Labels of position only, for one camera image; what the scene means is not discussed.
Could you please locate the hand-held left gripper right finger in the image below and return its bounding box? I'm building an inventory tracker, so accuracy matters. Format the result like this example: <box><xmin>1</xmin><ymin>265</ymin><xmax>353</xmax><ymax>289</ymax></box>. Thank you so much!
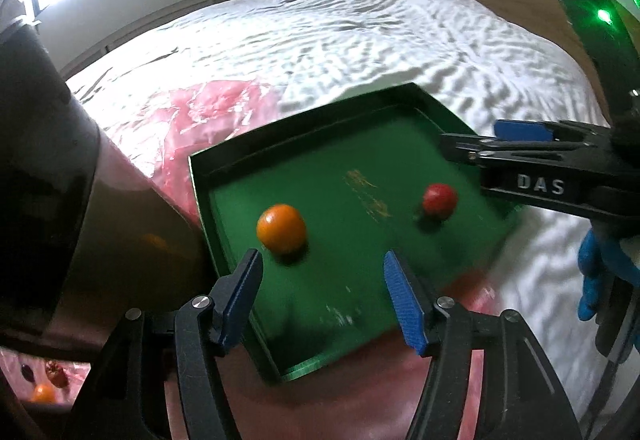
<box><xmin>382</xmin><ymin>250</ymin><xmax>586</xmax><ymax>440</ymax></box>

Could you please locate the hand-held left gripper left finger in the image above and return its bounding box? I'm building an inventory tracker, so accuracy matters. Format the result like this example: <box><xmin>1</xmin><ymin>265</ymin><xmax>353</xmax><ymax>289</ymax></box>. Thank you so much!
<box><xmin>65</xmin><ymin>247</ymin><xmax>264</xmax><ymax>440</ymax></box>

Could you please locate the pink plastic sheet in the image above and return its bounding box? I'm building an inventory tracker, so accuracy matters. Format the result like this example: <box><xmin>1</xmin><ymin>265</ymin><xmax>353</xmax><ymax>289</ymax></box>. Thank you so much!
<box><xmin>0</xmin><ymin>78</ymin><xmax>506</xmax><ymax>440</ymax></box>

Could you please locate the person's right hand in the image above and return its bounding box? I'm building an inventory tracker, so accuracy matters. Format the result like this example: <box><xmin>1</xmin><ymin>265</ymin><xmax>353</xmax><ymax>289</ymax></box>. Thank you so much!
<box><xmin>577</xmin><ymin>227</ymin><xmax>640</xmax><ymax>323</ymax></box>

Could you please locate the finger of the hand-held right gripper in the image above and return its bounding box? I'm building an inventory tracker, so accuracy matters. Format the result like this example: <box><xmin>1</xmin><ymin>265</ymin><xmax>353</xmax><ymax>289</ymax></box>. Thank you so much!
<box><xmin>494</xmin><ymin>119</ymin><xmax>612</xmax><ymax>144</ymax></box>
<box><xmin>439</xmin><ymin>133</ymin><xmax>608</xmax><ymax>170</ymax></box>

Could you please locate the white bed sheet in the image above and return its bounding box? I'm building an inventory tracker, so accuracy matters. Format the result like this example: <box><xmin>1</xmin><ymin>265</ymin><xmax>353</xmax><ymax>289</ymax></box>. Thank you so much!
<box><xmin>65</xmin><ymin>0</ymin><xmax>613</xmax><ymax>421</ymax></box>

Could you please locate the green tray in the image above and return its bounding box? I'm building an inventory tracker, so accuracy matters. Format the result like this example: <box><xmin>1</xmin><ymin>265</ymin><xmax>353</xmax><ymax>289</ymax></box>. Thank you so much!
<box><xmin>189</xmin><ymin>81</ymin><xmax>523</xmax><ymax>383</ymax></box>

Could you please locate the small red tomato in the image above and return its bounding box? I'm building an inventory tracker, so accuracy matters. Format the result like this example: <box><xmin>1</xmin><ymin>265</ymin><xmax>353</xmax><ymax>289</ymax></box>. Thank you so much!
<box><xmin>422</xmin><ymin>183</ymin><xmax>459</xmax><ymax>220</ymax></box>

